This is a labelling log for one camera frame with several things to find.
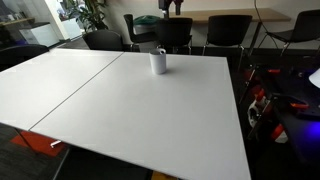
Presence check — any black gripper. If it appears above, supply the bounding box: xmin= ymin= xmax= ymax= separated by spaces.
xmin=158 ymin=0 xmax=184 ymax=20

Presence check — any white ceramic mug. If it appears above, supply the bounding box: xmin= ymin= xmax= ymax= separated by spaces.
xmin=148 ymin=47 xmax=167 ymax=75

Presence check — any black chair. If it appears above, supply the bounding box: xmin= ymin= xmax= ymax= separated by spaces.
xmin=258 ymin=9 xmax=320 ymax=58
xmin=0 ymin=44 xmax=50 ymax=72
xmin=123 ymin=13 xmax=158 ymax=53
xmin=82 ymin=29 xmax=125 ymax=52
xmin=202 ymin=14 xmax=254 ymax=71
xmin=155 ymin=17 xmax=194 ymax=55

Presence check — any teal bag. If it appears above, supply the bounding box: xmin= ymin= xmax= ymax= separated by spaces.
xmin=133 ymin=14 xmax=162 ymax=26

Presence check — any wooden table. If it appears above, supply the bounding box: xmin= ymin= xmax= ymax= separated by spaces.
xmin=168 ymin=7 xmax=292 ymax=58

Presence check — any green potted plant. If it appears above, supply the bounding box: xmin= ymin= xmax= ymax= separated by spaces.
xmin=58 ymin=0 xmax=110 ymax=33

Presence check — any white planter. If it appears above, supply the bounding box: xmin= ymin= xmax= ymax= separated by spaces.
xmin=60 ymin=18 xmax=84 ymax=40

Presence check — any white plastic object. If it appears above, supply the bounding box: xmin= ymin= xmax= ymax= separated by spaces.
xmin=247 ymin=97 xmax=268 ymax=130

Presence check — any white cabinet with dark top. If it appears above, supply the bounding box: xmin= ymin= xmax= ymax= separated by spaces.
xmin=18 ymin=21 xmax=62 ymax=48

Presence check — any black hanging cable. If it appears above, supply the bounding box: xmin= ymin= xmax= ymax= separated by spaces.
xmin=253 ymin=0 xmax=269 ymax=33

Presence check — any black robot mount table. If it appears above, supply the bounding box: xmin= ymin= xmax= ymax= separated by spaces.
xmin=253 ymin=63 xmax=320 ymax=168

